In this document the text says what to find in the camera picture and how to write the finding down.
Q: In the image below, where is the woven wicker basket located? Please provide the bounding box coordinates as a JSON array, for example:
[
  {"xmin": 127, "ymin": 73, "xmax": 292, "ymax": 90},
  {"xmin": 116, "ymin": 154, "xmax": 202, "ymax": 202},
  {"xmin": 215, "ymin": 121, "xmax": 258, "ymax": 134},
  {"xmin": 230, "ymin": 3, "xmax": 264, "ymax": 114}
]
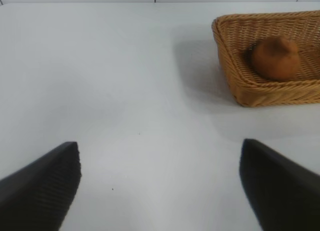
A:
[{"xmin": 211, "ymin": 10, "xmax": 320, "ymax": 108}]

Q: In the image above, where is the orange plush fruit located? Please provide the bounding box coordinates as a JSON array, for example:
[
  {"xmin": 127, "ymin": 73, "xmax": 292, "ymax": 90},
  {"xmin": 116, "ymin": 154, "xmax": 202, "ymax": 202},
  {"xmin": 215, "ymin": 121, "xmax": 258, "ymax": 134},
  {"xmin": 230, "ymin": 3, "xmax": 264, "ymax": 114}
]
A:
[{"xmin": 250, "ymin": 35, "xmax": 302, "ymax": 82}]

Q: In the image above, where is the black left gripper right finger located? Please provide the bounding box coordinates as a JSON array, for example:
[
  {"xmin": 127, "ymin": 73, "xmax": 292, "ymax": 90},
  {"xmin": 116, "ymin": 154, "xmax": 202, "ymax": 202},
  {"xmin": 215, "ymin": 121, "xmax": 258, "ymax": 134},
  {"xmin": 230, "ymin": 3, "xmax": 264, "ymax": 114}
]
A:
[{"xmin": 239, "ymin": 138, "xmax": 320, "ymax": 231}]

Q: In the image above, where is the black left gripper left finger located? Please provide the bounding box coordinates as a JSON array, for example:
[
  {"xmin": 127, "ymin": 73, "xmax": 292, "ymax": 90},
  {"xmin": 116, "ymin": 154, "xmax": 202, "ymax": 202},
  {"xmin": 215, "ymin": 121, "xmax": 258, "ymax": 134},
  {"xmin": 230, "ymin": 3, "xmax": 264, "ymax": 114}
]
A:
[{"xmin": 0, "ymin": 141, "xmax": 83, "ymax": 231}]

